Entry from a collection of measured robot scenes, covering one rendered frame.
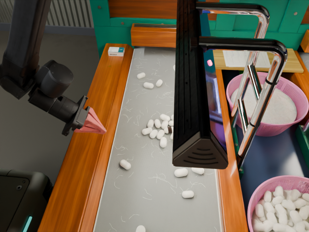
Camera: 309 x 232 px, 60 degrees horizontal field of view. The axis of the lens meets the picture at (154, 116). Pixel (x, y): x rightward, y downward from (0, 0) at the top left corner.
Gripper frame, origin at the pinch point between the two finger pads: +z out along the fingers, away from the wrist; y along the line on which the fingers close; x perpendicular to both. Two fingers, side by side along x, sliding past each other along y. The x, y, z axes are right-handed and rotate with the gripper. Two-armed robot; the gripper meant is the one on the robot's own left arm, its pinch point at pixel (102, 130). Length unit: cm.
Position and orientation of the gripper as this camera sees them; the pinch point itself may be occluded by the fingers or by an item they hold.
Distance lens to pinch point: 74.2
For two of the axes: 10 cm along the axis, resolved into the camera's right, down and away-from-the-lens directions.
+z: 7.6, 5.1, 4.2
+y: 0.8, -7.0, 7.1
